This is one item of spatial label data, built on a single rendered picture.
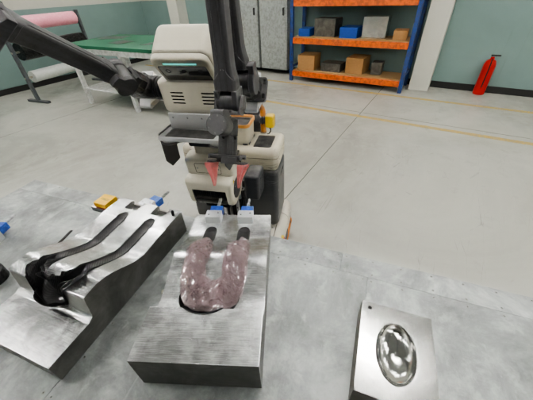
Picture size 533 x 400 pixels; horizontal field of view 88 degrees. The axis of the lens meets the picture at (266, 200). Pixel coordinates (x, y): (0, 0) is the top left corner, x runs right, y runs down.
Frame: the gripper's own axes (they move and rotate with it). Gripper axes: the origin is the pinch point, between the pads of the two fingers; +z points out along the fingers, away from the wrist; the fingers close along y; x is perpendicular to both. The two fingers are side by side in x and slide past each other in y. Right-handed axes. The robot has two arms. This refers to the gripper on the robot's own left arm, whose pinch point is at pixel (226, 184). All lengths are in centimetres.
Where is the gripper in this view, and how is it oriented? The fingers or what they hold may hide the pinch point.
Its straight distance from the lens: 86.4
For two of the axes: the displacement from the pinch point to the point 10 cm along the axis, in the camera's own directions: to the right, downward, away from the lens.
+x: 2.0, -1.8, 9.6
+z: -0.6, 9.8, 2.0
